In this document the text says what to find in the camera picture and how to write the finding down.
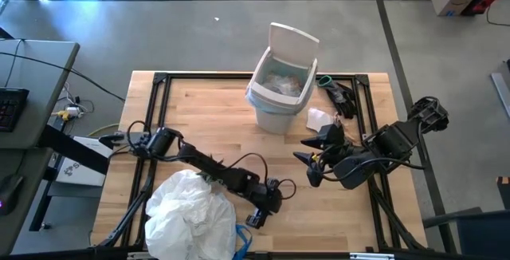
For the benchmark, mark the black keyboard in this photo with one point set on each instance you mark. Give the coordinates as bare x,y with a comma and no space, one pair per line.
12,108

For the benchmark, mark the grey metal bar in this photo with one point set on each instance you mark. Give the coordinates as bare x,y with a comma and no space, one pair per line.
502,92

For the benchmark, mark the crumpled tan clear wrapper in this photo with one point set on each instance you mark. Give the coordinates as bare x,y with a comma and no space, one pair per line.
343,123

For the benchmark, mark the white swing bin lid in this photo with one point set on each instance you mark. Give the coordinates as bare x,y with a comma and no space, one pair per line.
295,44

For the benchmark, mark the torn white paper piece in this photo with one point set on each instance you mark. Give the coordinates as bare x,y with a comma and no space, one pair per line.
318,118

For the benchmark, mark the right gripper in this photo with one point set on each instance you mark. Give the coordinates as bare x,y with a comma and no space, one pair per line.
338,154

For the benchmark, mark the dark blue chair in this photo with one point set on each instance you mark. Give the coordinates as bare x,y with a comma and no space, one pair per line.
478,232

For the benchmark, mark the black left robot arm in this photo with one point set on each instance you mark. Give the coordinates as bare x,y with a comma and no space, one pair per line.
199,160

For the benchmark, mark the black glove with green cuff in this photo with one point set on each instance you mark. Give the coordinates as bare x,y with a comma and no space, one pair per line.
340,96

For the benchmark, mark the blue plastic bin liner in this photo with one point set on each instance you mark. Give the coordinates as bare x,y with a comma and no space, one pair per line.
261,102

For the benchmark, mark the grey desk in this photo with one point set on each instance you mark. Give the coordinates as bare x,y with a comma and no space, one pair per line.
36,172
40,72

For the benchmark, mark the white plastic trash bin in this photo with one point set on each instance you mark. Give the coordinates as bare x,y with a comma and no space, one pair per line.
275,122

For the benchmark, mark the white printed box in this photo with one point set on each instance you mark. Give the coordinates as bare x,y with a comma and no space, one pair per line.
83,168

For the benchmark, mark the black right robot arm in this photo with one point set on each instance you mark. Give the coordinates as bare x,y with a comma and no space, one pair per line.
394,140

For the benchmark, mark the silver corner bracket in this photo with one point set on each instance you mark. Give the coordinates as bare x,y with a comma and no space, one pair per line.
368,138

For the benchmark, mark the black aluminium table frame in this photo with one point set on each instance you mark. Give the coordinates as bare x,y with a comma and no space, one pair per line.
191,76

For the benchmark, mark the black computer mouse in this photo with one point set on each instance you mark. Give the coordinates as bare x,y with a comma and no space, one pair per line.
10,192

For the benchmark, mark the large white plastic bag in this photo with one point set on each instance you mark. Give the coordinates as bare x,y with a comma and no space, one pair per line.
191,220

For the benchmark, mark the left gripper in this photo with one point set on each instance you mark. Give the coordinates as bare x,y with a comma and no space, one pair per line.
266,196

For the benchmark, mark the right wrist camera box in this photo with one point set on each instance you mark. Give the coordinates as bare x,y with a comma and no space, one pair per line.
331,134

